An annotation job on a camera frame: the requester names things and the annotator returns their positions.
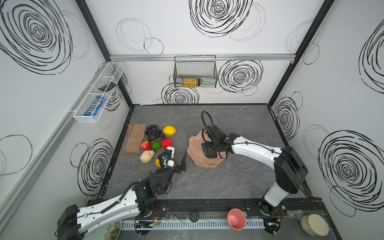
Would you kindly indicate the yellow lemon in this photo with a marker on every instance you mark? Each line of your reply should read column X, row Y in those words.
column 169, row 130

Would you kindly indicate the dark brown mangosteen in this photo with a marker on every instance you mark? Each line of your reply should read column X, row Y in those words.
column 152, row 137

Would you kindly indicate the white slotted cable duct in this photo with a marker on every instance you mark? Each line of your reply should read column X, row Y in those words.
column 219, row 224

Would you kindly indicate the white wire shelf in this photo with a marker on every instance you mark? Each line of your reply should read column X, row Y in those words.
column 108, row 72

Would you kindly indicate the small yellow fruit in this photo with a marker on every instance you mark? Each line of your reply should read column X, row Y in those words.
column 158, row 164

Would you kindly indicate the red green apple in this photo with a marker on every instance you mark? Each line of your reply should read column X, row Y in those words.
column 146, row 146

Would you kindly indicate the black wire basket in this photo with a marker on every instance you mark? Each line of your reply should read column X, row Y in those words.
column 193, row 69

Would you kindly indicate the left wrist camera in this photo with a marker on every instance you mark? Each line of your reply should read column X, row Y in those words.
column 167, row 157

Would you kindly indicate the pink cup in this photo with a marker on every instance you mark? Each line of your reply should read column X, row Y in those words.
column 236, row 219

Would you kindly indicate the brown woven mat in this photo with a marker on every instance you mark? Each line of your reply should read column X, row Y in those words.
column 135, row 135

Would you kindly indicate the red crinkled fruit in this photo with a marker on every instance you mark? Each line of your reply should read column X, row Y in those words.
column 167, row 143

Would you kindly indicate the green item in basket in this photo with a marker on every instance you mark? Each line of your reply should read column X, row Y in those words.
column 208, row 82

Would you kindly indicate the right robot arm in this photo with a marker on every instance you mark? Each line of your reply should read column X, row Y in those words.
column 290, row 171

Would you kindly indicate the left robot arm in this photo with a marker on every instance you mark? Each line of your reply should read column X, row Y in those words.
column 137, row 199

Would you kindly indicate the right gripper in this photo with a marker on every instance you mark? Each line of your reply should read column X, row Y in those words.
column 210, row 148

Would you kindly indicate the aluminium wall rail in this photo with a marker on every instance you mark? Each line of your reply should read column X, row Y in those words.
column 201, row 57

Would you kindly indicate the green floral plate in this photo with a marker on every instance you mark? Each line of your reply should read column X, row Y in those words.
column 113, row 231

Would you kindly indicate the blue candy packet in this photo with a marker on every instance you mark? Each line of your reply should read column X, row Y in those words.
column 95, row 106

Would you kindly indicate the black round knob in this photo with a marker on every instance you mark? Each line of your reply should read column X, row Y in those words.
column 194, row 217

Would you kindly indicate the dark grape bunch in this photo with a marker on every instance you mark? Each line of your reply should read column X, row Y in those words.
column 154, row 129

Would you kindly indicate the beige pale fruit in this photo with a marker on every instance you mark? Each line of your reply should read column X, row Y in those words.
column 147, row 156

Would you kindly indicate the green lime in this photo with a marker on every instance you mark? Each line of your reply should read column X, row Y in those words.
column 156, row 145

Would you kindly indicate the yellow bottle in basket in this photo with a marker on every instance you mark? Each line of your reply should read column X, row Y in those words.
column 191, row 83

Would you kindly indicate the black remote control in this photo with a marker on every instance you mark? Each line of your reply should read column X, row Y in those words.
column 107, row 87

